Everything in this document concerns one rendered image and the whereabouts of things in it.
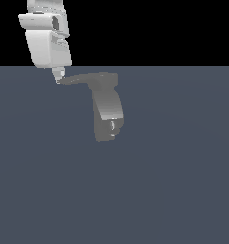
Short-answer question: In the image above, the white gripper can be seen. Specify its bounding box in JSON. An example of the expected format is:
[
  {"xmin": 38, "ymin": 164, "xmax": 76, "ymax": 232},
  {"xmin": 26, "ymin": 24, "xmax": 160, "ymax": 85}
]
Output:
[{"xmin": 25, "ymin": 29, "xmax": 73, "ymax": 85}]

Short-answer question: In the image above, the grey faucet handle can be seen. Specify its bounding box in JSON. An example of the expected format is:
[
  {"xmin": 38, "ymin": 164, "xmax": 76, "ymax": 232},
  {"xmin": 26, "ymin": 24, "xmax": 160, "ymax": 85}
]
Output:
[{"xmin": 57, "ymin": 72, "xmax": 119, "ymax": 92}]

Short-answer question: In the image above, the grey faucet body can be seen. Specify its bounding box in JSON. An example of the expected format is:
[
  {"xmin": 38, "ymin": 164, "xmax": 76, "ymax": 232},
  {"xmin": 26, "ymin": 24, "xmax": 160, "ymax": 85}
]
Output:
[{"xmin": 91, "ymin": 87, "xmax": 126, "ymax": 143}]

